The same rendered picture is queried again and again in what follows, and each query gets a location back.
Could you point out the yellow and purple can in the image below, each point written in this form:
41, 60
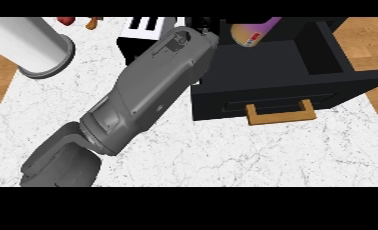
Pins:
252, 31

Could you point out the white cylinder with grey rim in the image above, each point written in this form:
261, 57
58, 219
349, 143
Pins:
30, 45

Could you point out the black and white striped appliance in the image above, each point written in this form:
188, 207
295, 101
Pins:
143, 27

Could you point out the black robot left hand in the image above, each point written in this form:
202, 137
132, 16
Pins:
206, 24

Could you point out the red vegetable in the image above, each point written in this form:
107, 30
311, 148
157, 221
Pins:
66, 20

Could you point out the orange-brown vegetable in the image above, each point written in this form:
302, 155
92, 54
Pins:
92, 24

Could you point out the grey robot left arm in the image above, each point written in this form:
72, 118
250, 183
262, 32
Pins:
148, 84

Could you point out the black cabinet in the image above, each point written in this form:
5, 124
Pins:
261, 60

